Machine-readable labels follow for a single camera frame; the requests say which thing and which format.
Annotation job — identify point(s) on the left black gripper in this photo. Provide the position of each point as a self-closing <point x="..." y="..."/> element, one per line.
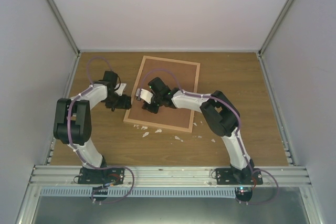
<point x="124" y="104"/>

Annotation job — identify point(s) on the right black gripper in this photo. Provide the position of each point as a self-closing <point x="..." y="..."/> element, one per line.
<point x="155" y="109"/>

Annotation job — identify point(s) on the light wooden picture frame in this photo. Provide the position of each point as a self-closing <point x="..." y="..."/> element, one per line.
<point x="184" y="76"/>

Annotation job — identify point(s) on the brown frame backing board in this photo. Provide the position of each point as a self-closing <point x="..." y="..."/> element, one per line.
<point x="173" y="73"/>

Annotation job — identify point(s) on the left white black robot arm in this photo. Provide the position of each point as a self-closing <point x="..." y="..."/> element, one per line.
<point x="72" y="123"/>

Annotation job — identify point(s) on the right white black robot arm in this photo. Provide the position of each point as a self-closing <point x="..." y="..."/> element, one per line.
<point x="221" y="116"/>

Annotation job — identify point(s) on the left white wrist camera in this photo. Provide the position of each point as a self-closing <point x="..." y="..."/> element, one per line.
<point x="120" y="90"/>

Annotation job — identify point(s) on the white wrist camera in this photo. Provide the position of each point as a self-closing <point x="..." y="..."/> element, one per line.
<point x="144" y="95"/>
<point x="120" y="90"/>

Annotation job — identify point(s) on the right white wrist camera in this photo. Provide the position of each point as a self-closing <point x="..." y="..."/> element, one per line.
<point x="144" y="95"/>

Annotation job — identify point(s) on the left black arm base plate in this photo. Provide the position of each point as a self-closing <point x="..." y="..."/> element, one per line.
<point x="111" y="176"/>

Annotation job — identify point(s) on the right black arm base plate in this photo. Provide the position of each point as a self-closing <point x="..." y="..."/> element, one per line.
<point x="225" y="175"/>

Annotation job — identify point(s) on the aluminium front mounting rail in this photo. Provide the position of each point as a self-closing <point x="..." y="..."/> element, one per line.
<point x="174" y="176"/>

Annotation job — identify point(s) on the slotted grey cable duct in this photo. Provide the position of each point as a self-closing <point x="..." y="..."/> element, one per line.
<point x="119" y="192"/>

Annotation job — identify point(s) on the left aluminium corner post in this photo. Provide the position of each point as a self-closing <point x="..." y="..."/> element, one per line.
<point x="63" y="26"/>

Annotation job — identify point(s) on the aluminium corner post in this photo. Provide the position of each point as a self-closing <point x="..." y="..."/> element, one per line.
<point x="63" y="26"/>
<point x="283" y="13"/>

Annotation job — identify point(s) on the right aluminium corner post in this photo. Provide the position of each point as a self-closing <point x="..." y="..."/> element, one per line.
<point x="283" y="13"/>

